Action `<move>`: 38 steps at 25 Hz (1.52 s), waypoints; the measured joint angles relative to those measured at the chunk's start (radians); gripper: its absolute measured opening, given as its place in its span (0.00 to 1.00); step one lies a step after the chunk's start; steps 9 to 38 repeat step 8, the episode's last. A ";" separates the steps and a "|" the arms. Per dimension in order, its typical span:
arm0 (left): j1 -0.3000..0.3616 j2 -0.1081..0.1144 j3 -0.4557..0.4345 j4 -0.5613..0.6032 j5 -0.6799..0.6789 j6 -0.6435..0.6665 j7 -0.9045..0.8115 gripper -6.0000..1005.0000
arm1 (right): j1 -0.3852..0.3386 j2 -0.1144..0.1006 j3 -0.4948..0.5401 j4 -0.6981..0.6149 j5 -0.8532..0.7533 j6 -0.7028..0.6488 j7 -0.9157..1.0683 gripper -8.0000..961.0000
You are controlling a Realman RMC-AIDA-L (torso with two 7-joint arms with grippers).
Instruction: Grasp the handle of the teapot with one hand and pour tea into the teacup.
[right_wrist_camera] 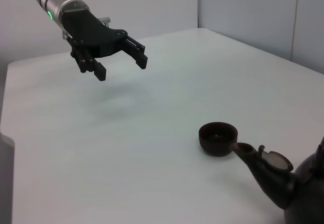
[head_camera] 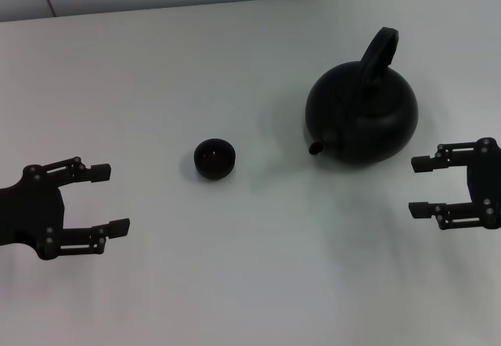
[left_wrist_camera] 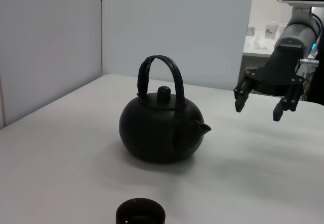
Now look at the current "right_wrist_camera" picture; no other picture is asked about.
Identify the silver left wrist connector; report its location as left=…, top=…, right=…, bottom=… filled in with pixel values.
left=98, top=17, right=111, bottom=29

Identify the black round teapot with handle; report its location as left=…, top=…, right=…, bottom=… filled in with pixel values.
left=230, top=134, right=324, bottom=224

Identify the small dark teacup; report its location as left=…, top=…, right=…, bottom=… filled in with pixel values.
left=198, top=122, right=239, bottom=157

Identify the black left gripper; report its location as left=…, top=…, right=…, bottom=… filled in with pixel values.
left=62, top=10, right=149, bottom=82

